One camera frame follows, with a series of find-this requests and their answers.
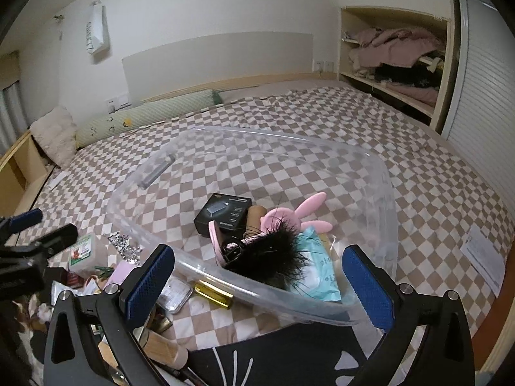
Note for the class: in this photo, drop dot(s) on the clear small plastic case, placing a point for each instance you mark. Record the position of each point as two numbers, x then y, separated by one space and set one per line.
174 295

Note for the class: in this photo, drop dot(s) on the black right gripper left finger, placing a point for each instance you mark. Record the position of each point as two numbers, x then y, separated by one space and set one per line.
143 286

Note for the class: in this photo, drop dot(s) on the white fluffy pillow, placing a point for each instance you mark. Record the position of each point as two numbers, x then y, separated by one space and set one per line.
55 133

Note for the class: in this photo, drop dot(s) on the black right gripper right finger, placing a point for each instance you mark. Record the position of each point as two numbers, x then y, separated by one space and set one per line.
372 285

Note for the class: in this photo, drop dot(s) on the pink bunny toy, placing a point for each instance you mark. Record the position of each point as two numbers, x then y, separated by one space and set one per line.
294 218

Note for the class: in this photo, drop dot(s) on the grey striped curtain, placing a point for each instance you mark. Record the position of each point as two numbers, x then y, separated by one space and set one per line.
13 121

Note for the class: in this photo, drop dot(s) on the green label plastic box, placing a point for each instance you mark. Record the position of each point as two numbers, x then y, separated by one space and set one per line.
82 257

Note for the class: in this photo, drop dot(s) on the black feather duster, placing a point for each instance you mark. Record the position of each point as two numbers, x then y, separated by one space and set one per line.
278 256

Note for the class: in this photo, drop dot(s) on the green clothes peg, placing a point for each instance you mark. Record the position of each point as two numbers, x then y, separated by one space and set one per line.
103 273

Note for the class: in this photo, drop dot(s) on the gold rectangular case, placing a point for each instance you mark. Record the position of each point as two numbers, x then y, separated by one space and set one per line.
214 294

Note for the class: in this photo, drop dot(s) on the pile of pink clothes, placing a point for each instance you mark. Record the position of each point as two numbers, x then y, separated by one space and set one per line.
400 47

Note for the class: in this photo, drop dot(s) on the wooden closet shelf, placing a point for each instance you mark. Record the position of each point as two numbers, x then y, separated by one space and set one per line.
423 90

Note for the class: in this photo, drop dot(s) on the black product box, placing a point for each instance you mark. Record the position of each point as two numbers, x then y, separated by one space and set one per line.
228 211

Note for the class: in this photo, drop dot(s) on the white paper sheet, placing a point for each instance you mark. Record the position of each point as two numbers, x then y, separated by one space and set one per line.
483 256

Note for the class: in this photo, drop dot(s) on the teal wet wipes pack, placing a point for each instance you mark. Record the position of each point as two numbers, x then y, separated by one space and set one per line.
316 277

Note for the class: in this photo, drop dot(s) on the checkered brown white bedspread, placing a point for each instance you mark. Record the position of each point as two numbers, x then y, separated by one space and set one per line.
438 197

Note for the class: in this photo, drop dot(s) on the clear plastic storage bin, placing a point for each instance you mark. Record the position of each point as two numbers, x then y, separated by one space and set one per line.
257 216

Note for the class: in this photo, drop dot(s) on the long green bolster pillow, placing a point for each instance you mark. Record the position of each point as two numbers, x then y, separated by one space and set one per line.
123 121

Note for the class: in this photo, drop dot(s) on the black white patterned cloth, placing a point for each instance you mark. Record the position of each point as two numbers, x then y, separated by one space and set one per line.
302 354

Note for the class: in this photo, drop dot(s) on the pink notepad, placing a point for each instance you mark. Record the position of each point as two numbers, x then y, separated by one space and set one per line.
121 271

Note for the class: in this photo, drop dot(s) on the white slatted closet door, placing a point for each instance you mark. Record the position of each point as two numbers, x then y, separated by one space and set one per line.
480 122

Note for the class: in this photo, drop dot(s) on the white bag on wall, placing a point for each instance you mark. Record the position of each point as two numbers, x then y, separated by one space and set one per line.
97 37

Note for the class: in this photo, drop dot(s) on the wooden bedside shelf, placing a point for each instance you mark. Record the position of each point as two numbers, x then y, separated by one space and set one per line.
23 174

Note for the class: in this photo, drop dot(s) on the grey headboard panel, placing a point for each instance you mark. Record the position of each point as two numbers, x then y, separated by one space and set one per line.
221 61

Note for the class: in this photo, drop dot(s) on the wall power socket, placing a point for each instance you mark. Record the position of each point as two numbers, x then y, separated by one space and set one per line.
119 102

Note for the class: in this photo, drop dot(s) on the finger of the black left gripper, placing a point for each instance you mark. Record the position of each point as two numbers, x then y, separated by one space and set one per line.
16 224
51 243

